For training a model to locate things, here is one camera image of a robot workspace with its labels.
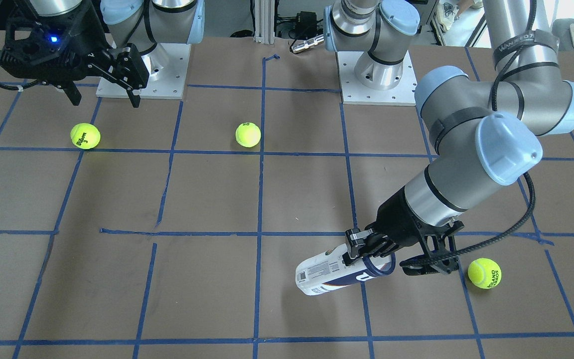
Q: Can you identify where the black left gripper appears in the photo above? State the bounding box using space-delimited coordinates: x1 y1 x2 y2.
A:
342 189 464 276

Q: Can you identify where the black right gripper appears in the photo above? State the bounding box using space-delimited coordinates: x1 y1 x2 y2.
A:
0 0 149 108

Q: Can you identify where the white tennis ball can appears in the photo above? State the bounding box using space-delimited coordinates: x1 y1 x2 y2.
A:
294 244 396 296

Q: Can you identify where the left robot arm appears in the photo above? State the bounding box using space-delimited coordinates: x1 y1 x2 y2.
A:
342 0 574 276

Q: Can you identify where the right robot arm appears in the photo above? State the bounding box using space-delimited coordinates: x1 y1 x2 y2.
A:
0 0 205 107

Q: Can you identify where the Wilson tennis ball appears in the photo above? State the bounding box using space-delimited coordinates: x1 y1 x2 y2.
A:
70 123 102 150

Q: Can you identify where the Roland Garros tennis ball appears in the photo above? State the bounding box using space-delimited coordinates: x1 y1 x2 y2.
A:
467 258 502 289

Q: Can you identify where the centre tennis ball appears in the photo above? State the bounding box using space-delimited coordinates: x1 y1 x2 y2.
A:
235 122 262 148

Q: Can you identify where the silver metal cylinder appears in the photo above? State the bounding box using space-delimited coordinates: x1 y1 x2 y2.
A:
289 34 325 54

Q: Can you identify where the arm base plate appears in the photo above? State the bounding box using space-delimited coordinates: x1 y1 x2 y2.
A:
134 43 192 100
337 51 417 106

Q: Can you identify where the aluminium frame post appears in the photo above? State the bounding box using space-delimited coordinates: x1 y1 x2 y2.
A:
253 0 276 45

